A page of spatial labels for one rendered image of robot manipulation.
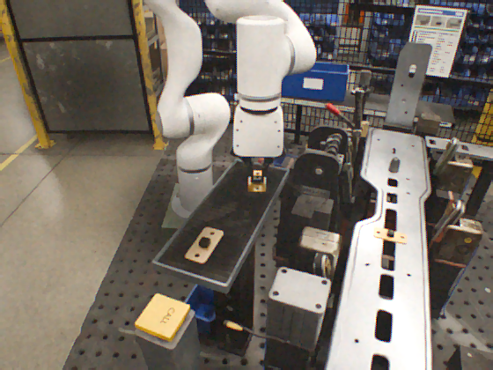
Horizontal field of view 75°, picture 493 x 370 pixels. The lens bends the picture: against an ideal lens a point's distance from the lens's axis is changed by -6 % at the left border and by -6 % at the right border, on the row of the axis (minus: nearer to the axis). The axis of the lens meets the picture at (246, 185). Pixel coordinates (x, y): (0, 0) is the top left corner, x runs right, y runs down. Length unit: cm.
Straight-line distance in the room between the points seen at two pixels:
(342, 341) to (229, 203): 35
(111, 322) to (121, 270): 20
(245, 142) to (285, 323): 35
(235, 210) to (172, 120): 43
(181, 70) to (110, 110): 252
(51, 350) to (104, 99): 223
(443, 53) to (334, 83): 50
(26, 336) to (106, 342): 111
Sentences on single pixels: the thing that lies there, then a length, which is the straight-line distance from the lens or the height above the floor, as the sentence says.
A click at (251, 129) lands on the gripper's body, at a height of 130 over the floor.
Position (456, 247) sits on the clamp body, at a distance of 101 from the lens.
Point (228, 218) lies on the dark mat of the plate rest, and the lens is 67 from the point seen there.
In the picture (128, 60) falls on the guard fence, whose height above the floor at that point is 85.
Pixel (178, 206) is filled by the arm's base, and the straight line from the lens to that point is 128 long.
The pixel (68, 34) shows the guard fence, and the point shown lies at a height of 108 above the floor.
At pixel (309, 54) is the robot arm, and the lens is 68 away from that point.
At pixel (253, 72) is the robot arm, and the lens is 63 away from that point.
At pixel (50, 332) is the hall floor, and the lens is 212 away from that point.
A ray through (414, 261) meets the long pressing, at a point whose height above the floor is 100.
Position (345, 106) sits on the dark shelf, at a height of 103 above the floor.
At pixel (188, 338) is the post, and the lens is 57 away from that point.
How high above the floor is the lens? 159
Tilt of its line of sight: 34 degrees down
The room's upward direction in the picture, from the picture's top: straight up
